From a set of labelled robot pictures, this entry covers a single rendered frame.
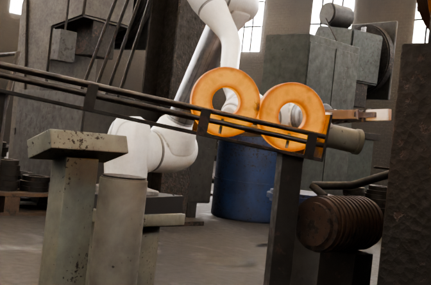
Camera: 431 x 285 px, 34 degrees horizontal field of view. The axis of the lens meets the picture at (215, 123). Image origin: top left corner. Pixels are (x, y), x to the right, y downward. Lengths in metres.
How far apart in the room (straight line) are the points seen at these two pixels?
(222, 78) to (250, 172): 3.84
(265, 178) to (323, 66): 1.02
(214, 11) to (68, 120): 2.62
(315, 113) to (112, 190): 0.52
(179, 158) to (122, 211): 0.91
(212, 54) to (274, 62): 3.20
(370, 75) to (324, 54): 4.42
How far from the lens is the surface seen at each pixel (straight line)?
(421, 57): 1.43
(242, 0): 2.43
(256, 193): 5.37
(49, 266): 1.86
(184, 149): 2.57
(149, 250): 2.51
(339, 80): 5.79
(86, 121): 4.61
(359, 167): 9.87
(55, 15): 7.32
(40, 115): 5.08
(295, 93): 1.58
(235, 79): 1.54
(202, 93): 1.53
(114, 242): 1.71
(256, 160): 5.35
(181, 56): 4.75
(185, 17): 4.79
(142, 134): 2.45
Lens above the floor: 0.65
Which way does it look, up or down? 1 degrees up
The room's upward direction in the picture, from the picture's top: 6 degrees clockwise
